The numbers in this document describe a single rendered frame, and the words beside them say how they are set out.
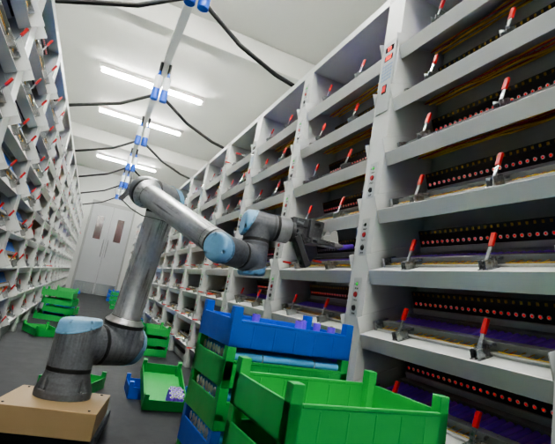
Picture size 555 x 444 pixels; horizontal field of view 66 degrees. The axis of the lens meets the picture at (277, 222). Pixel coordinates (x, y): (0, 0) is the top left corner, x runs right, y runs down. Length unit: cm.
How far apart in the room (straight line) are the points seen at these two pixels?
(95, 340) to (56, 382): 17
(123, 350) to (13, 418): 41
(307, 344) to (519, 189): 57
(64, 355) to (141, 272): 39
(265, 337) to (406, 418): 33
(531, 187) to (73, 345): 146
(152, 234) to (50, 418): 70
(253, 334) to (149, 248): 94
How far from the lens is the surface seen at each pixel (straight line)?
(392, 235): 145
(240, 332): 90
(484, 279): 107
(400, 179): 150
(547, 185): 103
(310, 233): 148
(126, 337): 179
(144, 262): 177
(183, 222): 143
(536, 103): 113
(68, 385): 171
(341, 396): 92
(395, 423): 74
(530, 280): 100
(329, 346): 101
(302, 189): 199
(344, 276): 151
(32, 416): 162
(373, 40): 204
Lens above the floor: 58
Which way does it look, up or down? 10 degrees up
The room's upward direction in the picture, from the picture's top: 10 degrees clockwise
